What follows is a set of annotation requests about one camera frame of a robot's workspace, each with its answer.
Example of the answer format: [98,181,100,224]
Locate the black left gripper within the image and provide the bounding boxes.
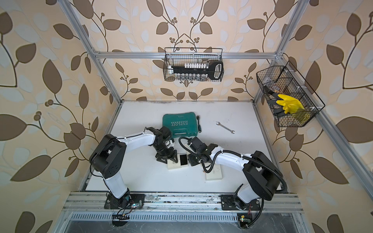
[153,142,180,162]

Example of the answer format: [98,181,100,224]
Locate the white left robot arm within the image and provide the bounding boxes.
[89,127,178,200]

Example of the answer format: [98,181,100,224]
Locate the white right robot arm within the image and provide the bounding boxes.
[178,137,288,209]

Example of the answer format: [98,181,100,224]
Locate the large cream jewelry box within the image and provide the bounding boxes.
[206,165,222,181]

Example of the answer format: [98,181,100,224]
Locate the green plastic tool case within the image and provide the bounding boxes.
[162,112,199,138]

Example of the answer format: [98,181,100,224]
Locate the silver open-end wrench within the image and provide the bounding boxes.
[216,121,235,134]

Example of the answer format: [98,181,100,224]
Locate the black pliers in basket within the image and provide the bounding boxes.
[263,85,286,117]

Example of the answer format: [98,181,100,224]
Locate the yellow rubber glove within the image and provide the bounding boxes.
[277,94,305,114]

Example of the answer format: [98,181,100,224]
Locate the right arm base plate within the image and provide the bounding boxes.
[220,184,261,211]

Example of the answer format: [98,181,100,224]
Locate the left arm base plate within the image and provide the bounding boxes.
[104,191,145,210]

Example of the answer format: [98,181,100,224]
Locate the socket set rail black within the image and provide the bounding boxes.
[165,60,224,82]

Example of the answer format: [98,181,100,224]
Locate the black wire basket back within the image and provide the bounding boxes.
[163,47,224,82]

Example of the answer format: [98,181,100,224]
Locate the black wire basket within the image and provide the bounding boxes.
[256,61,325,127]
[163,47,224,82]

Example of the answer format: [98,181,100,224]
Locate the black wire basket right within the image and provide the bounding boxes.
[256,61,325,127]

